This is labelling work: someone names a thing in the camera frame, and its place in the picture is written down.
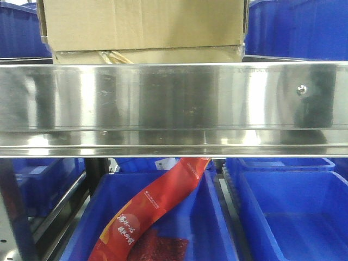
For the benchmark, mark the blue bin lower left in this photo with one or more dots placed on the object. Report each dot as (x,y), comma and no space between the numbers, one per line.
(43,181)

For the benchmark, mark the blue bin upper left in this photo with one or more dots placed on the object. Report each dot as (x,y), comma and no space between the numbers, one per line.
(20,32)

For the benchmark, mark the stainless steel shelf rail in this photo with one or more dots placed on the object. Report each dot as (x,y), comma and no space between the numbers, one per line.
(175,110)

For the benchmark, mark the blue bin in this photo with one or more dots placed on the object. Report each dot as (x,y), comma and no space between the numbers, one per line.
(43,181)
(20,32)
(198,219)
(290,208)
(298,29)

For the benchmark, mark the steel shelf upright post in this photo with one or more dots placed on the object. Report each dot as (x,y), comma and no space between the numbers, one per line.
(16,237)

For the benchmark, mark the peeling clear packing tape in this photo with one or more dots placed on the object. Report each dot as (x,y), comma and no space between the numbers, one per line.
(114,57)

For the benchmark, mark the red snack bag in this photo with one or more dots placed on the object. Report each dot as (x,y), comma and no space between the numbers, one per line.
(146,207)

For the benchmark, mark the blue bin upper right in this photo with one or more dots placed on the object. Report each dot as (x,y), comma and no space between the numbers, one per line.
(298,29)

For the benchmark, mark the large brown cardboard box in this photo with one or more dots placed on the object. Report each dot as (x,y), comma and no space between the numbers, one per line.
(145,32)

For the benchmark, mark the blue bin centre lower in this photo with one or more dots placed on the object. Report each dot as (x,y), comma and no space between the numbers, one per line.
(198,219)

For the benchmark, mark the blue bin right lower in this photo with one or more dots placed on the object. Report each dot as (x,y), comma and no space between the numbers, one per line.
(290,208)

